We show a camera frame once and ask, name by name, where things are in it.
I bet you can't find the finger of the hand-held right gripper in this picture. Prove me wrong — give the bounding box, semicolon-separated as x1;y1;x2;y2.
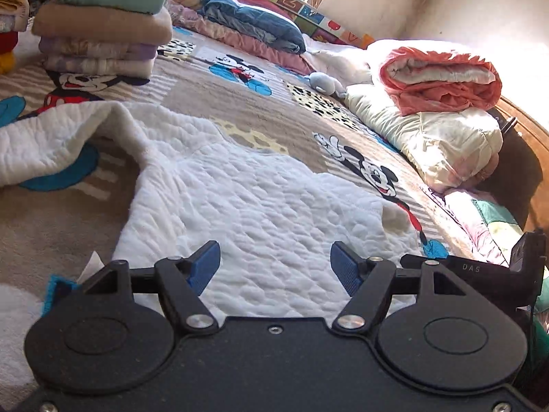
400;254;513;274

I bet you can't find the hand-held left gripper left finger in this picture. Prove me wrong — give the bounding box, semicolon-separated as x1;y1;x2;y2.
79;241;221;335

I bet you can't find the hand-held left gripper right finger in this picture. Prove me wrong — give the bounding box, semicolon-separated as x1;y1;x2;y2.
330;241;470;334

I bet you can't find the white quilted garment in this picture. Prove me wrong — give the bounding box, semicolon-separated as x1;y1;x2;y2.
0;101;423;319

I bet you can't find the pastel patchwork quilt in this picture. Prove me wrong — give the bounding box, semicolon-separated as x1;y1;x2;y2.
429;188;549;269

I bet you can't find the cream pillow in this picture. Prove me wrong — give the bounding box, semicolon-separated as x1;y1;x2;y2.
345;38;505;195

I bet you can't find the cartoon mouse printed blanket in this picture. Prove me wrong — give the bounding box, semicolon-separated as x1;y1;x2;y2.
0;26;451;398

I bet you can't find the coral pink folded blanket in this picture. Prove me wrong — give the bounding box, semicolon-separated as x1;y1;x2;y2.
379;47;502;116

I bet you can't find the grey plush toy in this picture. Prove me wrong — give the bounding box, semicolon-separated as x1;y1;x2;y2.
306;72;349;98

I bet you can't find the white fluffy blanket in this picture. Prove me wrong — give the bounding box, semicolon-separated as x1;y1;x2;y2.
302;36;378;87

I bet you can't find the pink floral long pillow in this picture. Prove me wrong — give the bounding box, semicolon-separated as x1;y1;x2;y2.
165;0;317;76

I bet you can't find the lavender folded cloth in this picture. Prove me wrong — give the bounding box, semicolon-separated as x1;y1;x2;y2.
38;36;159;61

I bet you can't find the blue folded quilt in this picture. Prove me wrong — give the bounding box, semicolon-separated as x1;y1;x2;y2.
201;0;306;54

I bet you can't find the colourful alphabet play mat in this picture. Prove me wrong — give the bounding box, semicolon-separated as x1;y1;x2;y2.
165;0;376;49

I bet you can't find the beige folded blanket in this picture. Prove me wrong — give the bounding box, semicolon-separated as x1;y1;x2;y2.
32;0;173;46

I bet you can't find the red quilt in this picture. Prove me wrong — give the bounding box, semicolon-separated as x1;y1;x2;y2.
214;0;301;22

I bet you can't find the red yellow cloth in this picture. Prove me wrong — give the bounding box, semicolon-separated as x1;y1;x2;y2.
0;32;20;75

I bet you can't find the wooden bed frame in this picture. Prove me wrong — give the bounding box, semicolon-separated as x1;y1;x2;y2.
493;96;549;157

